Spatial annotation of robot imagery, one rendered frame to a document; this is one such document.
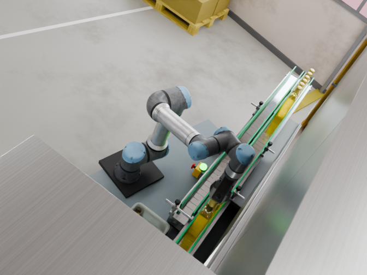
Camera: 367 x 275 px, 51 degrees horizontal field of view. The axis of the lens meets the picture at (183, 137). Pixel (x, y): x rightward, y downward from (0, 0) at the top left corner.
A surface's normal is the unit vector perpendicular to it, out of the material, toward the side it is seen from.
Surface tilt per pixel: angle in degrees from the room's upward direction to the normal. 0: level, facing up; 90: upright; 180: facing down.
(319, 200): 0
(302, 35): 90
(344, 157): 0
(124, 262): 0
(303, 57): 90
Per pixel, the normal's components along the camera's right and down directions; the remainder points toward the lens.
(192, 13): -0.60, 0.47
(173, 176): 0.28, -0.64
